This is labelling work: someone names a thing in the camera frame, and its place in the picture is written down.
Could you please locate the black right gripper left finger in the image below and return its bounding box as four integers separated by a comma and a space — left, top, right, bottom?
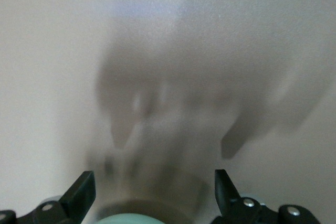
34, 170, 97, 224

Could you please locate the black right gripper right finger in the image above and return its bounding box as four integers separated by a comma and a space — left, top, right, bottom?
209, 169, 265, 224

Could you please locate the sage green bowl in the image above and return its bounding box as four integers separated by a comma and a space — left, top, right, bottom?
96, 212, 169, 224

